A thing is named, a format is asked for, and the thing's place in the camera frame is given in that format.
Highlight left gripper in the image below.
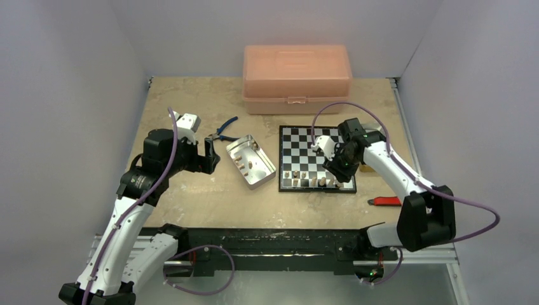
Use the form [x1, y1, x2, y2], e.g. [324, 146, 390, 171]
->
[163, 130, 219, 177]

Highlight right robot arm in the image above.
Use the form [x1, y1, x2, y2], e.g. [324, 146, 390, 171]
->
[312, 118, 456, 259]

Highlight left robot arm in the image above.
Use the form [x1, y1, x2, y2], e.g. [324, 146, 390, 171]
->
[58, 128, 220, 304]

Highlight light wooden chess pieces pile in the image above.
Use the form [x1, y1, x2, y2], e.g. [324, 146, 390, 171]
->
[232, 142, 257, 177]

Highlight black white chess board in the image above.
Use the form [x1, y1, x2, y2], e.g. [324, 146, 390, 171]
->
[278, 125, 357, 194]

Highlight gold metal tin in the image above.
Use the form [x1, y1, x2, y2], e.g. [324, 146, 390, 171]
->
[359, 164, 375, 173]

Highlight silver pink metal tin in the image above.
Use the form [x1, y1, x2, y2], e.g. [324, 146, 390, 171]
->
[226, 135, 276, 190]

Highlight red black utility knife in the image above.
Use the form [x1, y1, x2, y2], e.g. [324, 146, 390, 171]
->
[367, 196, 402, 207]

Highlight pink plastic storage box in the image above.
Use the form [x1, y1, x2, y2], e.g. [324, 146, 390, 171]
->
[242, 44, 353, 115]

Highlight blue handled cutting pliers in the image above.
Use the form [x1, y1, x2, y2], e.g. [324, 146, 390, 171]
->
[208, 116, 240, 143]

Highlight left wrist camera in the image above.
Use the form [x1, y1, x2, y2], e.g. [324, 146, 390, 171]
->
[173, 111, 201, 145]

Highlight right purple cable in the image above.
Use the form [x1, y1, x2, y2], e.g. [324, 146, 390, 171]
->
[310, 102, 502, 287]

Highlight purple cable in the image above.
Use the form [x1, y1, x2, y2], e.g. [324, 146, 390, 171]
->
[310, 102, 502, 287]
[81, 107, 236, 305]

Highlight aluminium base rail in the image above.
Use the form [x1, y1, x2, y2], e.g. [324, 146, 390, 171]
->
[86, 227, 460, 279]

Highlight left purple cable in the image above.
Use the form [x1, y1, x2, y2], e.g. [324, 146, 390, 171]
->
[81, 107, 236, 305]

